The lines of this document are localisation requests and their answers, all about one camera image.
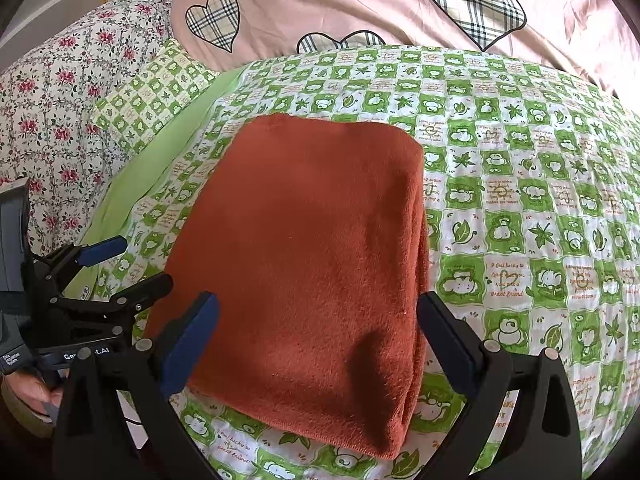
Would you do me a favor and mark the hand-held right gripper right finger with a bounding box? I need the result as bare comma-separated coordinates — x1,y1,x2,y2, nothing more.
417,291,583,480

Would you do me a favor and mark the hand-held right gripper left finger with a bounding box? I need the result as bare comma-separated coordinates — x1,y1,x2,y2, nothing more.
52,291,221,480

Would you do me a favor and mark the person's left forearm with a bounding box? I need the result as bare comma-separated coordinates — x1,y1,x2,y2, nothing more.
0,385,57,440

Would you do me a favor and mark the green checkered printed bedsheet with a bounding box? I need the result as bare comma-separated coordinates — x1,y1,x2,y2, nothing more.
62,45,640,480

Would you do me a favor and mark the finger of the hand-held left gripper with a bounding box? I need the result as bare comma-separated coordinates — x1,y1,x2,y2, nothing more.
52,273,175,333
34,236,129,288

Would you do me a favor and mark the floral print pillow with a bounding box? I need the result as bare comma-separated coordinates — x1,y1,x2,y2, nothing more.
0,0,193,261

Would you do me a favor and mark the pink quilt with plaid hearts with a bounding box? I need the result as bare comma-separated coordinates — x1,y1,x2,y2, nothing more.
170,0,640,103

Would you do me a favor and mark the person's left hand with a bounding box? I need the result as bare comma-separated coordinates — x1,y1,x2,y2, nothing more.
0,367,65,423

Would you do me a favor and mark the green checkered printed pillow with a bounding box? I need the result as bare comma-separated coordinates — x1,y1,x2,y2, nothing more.
91,37,221,158

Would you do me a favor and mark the rust orange knit sweater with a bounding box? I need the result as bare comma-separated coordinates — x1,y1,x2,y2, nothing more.
145,114,432,461

